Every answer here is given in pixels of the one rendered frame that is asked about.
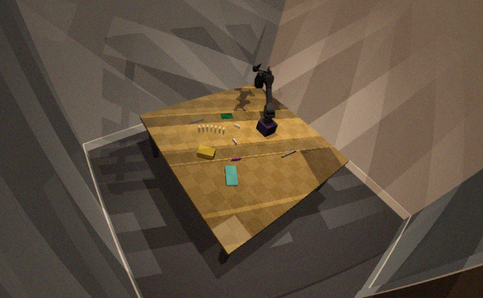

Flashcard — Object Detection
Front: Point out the green rectangular block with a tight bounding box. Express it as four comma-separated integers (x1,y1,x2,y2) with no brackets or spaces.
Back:
220,113,233,119

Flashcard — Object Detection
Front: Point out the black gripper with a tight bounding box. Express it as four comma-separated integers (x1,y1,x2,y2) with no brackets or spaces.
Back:
253,64,272,74

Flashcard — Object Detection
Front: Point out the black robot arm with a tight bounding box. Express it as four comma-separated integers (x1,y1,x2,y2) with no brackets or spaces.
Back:
255,70,275,125

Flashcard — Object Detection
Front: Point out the teal flat rectangular block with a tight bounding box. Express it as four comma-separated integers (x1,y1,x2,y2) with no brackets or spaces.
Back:
225,166,238,186

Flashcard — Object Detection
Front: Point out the yellow rectangular block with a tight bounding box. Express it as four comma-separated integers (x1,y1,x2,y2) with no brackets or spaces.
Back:
197,145,216,159

